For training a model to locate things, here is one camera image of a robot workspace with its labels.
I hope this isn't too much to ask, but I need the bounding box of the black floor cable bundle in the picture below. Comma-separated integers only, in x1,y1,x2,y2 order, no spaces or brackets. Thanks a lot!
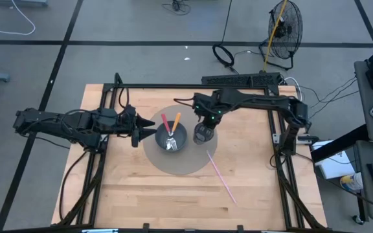
161,0,192,16

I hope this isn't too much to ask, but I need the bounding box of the orange-handled metal spoon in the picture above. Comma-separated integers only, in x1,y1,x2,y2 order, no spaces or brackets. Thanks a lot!
165,112,183,151

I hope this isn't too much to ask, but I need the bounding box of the dark grey bowl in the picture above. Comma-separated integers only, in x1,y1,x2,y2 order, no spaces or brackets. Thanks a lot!
154,120,188,153

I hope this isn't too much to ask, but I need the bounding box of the white floor cable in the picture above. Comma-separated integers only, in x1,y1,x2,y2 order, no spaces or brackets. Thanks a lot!
0,0,36,36

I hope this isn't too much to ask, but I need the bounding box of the dark transparent plastic cup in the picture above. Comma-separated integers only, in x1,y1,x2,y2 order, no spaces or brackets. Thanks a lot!
192,122,216,146

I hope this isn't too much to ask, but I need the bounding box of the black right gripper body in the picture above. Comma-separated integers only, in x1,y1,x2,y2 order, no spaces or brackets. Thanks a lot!
200,112,223,129

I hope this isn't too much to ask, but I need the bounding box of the yellow cable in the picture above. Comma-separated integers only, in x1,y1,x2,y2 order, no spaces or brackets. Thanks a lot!
262,0,289,73

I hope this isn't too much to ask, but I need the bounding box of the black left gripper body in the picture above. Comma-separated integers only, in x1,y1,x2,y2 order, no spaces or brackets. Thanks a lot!
120,104,141,148

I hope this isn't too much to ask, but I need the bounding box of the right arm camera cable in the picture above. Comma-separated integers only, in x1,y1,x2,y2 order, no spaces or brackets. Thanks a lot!
173,96,196,108

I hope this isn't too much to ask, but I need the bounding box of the round grey placemat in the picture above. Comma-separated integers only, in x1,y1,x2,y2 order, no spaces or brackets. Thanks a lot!
142,104,219,176

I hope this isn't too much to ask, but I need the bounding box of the black desk beam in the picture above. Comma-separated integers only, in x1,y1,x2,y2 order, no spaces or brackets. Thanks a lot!
310,124,369,163

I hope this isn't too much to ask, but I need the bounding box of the pink plastic straw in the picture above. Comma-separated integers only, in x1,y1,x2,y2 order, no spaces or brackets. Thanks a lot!
205,150,238,206

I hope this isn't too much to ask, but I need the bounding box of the white printed container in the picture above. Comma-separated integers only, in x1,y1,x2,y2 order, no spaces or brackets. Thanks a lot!
339,172,364,194

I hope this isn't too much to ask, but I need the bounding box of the black aluminium table frame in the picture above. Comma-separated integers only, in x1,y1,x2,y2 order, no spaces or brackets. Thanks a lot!
52,72,328,233

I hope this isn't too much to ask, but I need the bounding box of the black coiled floor cable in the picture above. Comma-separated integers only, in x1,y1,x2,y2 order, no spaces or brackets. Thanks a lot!
212,0,236,69

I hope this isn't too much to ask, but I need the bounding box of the black floor fan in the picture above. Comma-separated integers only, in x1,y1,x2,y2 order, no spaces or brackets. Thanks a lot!
258,0,304,71

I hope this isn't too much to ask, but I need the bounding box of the white looped cable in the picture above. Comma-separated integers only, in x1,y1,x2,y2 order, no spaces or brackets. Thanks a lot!
283,76,304,103

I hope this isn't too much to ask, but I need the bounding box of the red-handled metal fork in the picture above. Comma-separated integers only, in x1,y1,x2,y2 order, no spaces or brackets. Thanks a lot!
160,113,179,152

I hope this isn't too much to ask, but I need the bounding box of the black left arm base cable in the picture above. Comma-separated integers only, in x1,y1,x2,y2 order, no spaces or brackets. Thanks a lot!
58,149,90,225

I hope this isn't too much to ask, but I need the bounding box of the white box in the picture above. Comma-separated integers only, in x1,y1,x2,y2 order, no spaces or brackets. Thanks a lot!
311,139,356,180

